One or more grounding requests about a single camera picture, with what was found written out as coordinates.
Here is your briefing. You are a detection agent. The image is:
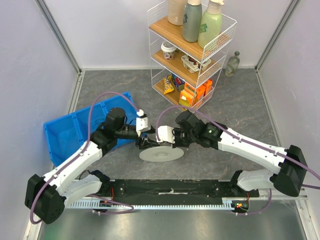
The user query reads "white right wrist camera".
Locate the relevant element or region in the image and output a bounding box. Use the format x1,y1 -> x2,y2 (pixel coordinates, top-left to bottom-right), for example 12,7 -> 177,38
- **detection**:
156,125 -> 175,144

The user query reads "yellow candy bag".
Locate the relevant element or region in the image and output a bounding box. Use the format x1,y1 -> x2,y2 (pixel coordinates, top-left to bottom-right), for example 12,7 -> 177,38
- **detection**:
163,74 -> 175,95

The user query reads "thin black wire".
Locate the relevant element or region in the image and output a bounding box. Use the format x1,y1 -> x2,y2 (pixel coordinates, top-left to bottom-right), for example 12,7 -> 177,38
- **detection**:
92,117 -> 108,131

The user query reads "white wire shelf rack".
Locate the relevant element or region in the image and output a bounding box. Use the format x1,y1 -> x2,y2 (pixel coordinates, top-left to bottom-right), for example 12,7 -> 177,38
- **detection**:
147,0 -> 237,110

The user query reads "blue snack box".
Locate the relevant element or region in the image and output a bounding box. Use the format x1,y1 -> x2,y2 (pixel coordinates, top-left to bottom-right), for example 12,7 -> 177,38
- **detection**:
172,74 -> 185,92

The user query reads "orange sponge box rear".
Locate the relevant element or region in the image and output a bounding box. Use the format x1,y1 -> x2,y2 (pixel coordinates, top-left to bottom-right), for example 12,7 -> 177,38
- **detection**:
202,78 -> 213,97

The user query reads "grey green pump bottle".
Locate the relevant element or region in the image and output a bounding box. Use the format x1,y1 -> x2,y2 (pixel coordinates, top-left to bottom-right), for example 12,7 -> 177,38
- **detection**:
182,0 -> 202,43

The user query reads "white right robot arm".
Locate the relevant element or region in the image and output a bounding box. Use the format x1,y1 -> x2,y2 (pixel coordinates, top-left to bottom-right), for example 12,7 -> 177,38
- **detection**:
156,110 -> 307,197

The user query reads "white cable spool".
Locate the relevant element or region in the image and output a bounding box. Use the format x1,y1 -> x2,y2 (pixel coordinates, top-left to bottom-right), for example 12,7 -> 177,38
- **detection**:
139,146 -> 184,163

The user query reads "orange sponge box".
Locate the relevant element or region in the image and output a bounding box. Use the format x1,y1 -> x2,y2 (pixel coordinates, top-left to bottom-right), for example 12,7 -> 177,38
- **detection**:
178,83 -> 200,107
195,85 -> 206,102
202,78 -> 213,97

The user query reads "beige pump bottle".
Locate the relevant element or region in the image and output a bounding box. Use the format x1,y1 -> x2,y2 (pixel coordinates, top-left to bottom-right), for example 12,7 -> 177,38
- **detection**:
167,0 -> 188,26

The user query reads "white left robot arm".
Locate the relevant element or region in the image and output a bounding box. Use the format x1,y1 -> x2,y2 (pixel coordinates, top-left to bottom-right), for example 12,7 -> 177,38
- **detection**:
24,107 -> 156,224

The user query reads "orange sponge box middle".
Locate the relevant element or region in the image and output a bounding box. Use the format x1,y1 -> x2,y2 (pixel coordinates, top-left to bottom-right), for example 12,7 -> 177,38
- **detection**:
195,85 -> 206,102

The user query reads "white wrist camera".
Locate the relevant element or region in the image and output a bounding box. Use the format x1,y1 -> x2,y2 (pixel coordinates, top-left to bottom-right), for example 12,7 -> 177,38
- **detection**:
156,125 -> 175,144
136,109 -> 151,134

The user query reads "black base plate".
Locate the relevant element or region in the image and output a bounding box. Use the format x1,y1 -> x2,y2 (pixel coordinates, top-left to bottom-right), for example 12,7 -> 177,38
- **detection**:
96,179 -> 260,205

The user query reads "clear glass bottle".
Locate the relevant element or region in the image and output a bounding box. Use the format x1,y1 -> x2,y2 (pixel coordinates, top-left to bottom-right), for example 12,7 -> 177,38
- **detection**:
224,51 -> 240,77

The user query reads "paper coffee cup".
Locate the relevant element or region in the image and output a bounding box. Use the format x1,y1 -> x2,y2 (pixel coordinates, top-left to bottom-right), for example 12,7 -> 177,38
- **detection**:
161,41 -> 177,60

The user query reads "orange sponge box front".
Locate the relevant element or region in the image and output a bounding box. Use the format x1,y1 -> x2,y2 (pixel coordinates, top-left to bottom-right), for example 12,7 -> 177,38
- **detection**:
178,83 -> 200,107

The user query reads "grey slotted cable duct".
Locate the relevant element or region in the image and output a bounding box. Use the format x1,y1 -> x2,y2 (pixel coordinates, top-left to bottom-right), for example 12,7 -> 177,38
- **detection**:
66,197 -> 235,211

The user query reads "white yogurt tub pack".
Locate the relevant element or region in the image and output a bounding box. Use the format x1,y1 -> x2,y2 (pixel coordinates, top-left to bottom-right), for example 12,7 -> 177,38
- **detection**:
181,54 -> 212,74

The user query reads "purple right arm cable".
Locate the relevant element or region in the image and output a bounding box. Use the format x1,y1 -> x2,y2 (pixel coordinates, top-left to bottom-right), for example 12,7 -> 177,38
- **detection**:
155,105 -> 320,189

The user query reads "blue plastic divided bin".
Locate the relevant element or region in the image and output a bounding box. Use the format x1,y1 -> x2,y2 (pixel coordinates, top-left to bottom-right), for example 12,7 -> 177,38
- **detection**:
43,95 -> 138,167

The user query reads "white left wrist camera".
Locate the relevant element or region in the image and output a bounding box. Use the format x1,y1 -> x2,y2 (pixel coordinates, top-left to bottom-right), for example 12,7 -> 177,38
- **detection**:
136,109 -> 151,134

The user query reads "light green pump bottle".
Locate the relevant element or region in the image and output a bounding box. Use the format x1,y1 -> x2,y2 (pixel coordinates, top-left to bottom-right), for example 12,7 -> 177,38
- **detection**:
198,0 -> 224,49

